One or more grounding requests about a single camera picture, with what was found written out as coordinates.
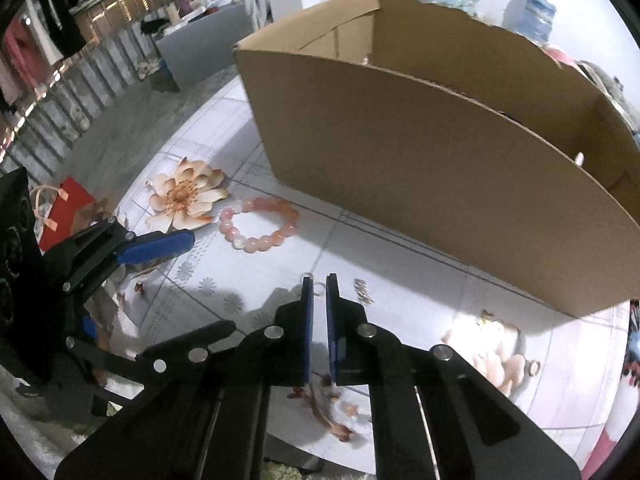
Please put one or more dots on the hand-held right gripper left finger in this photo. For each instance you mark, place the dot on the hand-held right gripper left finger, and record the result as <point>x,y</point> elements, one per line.
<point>307,332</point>

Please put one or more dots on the blue water dispenser jug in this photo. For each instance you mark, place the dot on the blue water dispenser jug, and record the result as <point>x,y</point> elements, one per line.
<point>530,15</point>

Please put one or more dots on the small gold ornament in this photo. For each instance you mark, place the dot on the small gold ornament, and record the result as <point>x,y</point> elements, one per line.
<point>487,321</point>

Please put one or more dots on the small brown cardboard box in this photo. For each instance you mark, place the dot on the small brown cardboard box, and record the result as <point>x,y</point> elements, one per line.
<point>95,212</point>

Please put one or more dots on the red paper bag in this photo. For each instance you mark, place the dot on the red paper bag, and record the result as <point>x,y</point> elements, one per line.
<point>65,210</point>

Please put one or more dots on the pink hanging garment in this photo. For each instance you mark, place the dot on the pink hanging garment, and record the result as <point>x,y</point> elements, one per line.
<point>20,55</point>

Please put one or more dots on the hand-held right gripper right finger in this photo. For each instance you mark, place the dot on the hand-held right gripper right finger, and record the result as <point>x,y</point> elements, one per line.
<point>332,332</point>

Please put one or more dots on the grey storage bin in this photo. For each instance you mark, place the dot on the grey storage bin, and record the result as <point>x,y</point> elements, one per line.
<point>205,45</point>

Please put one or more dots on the metal railing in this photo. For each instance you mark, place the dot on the metal railing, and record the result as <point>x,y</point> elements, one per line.
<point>75,90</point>

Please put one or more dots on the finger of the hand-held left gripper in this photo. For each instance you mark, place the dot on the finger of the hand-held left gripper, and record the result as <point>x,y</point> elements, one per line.
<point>90,327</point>
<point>155,247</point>

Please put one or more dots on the black hanging garment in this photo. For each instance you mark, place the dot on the black hanging garment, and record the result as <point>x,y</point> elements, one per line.
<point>65,10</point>

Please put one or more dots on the large cardboard box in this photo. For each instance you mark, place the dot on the large cardboard box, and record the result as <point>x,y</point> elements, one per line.
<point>425,160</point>

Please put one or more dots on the grey-green pillow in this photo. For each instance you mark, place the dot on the grey-green pillow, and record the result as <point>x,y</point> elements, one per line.
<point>605,82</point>

